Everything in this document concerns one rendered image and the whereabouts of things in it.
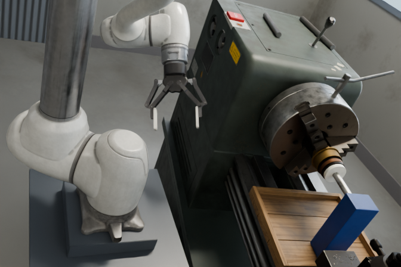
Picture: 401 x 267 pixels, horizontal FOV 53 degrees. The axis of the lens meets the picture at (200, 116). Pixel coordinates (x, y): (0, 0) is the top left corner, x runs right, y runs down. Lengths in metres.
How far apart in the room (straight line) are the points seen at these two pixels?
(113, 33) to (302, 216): 0.86
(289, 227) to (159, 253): 0.41
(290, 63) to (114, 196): 0.74
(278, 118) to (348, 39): 2.76
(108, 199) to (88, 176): 0.09
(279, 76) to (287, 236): 0.52
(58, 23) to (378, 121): 3.10
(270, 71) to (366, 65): 2.51
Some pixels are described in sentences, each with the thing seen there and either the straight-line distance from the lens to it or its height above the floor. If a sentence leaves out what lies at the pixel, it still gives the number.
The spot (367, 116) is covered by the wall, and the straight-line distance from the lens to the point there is 3.77.
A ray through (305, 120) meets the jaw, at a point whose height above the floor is 1.17.
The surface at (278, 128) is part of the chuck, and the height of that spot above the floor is 1.11.
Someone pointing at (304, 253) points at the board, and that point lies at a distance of 1.30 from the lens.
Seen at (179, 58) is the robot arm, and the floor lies 1.19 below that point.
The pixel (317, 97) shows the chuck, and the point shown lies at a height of 1.23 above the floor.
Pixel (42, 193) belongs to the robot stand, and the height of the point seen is 0.75.
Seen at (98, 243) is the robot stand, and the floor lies 0.80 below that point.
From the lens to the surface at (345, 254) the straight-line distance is 1.18.
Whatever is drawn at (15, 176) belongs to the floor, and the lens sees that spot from 2.45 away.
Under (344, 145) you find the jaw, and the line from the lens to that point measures 1.40.
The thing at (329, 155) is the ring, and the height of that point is 1.12.
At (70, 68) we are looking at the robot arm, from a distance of 0.99.
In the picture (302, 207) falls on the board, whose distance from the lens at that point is 1.44.
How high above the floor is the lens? 1.75
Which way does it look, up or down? 32 degrees down
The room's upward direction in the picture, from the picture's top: 21 degrees clockwise
